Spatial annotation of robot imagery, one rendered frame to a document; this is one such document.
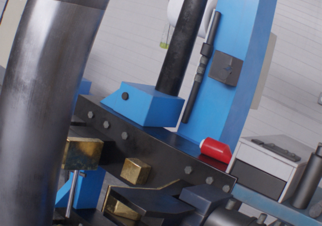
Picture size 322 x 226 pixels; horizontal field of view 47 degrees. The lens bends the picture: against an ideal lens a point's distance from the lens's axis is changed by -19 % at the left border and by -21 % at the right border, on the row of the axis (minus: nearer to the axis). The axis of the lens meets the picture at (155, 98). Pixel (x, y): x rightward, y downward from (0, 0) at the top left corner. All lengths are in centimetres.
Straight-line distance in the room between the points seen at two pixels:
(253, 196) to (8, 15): 539
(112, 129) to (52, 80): 64
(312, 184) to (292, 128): 194
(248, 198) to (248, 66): 52
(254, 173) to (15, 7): 519
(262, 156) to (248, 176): 8
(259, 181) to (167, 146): 35
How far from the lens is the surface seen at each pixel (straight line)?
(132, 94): 152
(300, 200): 119
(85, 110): 163
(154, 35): 383
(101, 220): 173
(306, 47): 310
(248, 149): 122
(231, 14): 155
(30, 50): 92
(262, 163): 120
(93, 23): 94
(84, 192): 174
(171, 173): 137
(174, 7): 221
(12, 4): 619
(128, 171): 141
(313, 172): 117
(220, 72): 106
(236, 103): 153
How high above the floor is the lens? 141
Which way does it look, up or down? 9 degrees down
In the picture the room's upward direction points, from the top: 18 degrees clockwise
